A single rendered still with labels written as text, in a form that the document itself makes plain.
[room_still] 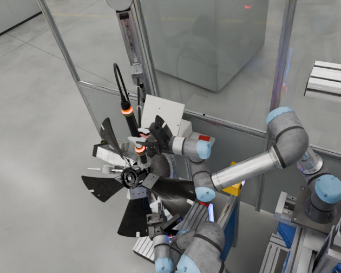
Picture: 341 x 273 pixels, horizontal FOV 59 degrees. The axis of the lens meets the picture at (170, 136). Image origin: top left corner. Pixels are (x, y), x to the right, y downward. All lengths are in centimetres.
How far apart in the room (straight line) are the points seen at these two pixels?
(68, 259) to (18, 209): 85
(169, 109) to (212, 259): 94
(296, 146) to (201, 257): 52
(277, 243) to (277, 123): 140
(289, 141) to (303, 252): 70
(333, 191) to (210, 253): 68
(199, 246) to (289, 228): 80
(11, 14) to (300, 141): 632
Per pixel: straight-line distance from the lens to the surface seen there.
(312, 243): 174
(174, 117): 174
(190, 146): 122
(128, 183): 162
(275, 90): 176
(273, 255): 246
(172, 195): 155
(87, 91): 280
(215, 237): 112
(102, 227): 296
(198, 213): 274
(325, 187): 153
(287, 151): 118
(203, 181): 123
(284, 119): 125
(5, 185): 377
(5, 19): 690
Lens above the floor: 250
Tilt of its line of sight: 47 degrees down
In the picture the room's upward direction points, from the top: 12 degrees counter-clockwise
